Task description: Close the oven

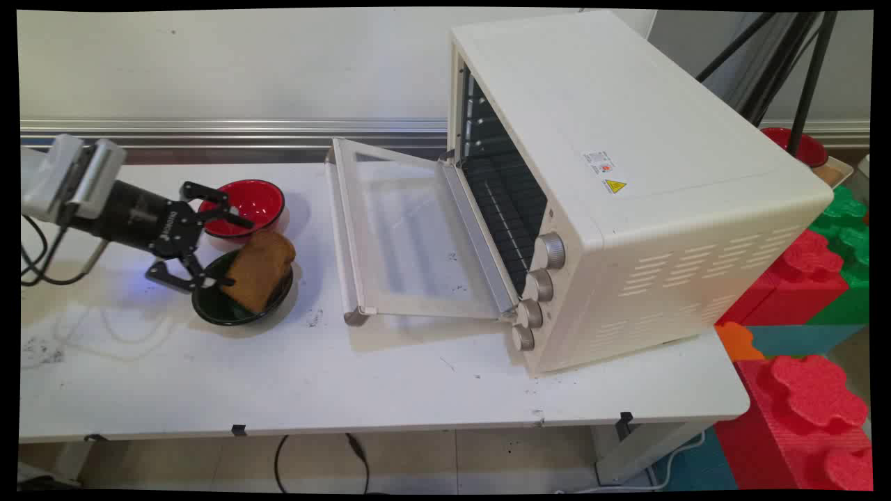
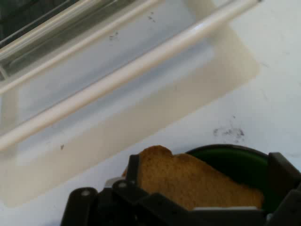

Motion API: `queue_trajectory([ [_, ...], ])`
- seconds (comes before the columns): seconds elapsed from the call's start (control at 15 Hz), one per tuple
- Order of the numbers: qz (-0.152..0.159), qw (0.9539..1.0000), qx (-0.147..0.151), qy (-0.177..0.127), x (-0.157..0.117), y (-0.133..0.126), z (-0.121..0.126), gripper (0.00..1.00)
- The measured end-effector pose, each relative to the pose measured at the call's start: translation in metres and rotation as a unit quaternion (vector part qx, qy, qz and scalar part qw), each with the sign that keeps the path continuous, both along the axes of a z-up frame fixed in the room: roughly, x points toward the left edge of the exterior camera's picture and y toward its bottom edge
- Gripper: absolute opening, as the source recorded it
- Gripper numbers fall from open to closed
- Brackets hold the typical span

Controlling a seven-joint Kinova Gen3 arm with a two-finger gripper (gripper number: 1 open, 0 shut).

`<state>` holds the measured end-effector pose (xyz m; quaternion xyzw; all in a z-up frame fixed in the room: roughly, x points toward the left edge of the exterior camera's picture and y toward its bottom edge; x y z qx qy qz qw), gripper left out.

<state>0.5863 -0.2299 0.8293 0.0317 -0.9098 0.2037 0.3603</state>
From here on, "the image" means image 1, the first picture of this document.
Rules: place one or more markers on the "teal foam block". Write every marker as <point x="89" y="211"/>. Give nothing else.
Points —
<point x="800" y="339"/>

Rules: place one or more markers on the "white label sticker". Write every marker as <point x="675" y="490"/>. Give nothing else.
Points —
<point x="599" y="162"/>

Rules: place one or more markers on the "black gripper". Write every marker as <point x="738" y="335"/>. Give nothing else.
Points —
<point x="139" y="219"/>

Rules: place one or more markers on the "large red foam block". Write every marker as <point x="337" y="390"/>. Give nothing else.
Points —
<point x="800" y="417"/>

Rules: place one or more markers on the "green foam block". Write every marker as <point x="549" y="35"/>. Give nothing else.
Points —
<point x="846" y="229"/>

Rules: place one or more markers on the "glass oven door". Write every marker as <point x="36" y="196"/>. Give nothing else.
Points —
<point x="411" y="229"/>

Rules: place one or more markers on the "black tripod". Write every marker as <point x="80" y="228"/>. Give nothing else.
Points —
<point x="811" y="76"/>

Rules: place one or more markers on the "white toaster oven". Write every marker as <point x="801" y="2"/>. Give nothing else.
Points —
<point x="626" y="104"/>

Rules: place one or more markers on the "metal wall rail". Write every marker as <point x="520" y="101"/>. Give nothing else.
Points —
<point x="209" y="132"/>

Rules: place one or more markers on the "yellow warning sticker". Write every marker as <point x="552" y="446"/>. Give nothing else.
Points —
<point x="614" y="186"/>

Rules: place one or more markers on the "red bowl with black rim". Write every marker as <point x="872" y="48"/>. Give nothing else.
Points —
<point x="263" y="198"/>

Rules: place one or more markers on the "small red foam block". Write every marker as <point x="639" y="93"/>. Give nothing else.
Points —
<point x="800" y="278"/>

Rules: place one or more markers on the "blue foam floor mat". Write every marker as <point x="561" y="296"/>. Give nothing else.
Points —
<point x="696" y="470"/>

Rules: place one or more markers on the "orange foam block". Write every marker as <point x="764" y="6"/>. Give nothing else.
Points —
<point x="738" y="342"/>

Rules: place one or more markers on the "white table leg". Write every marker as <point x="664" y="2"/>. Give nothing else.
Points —
<point x="640" y="452"/>

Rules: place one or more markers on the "red bowl on tray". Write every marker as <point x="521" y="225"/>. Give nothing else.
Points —
<point x="807" y="149"/>

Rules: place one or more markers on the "large silver oven knob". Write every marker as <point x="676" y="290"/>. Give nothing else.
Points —
<point x="552" y="251"/>

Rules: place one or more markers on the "dark green bowl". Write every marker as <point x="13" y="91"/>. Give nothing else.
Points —
<point x="217" y="307"/>

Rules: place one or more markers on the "brown bread slice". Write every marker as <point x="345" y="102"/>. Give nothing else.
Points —
<point x="261" y="270"/>

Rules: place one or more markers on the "beige tray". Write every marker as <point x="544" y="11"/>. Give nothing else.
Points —
<point x="835" y="170"/>

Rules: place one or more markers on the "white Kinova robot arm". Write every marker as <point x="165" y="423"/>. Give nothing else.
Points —
<point x="54" y="174"/>

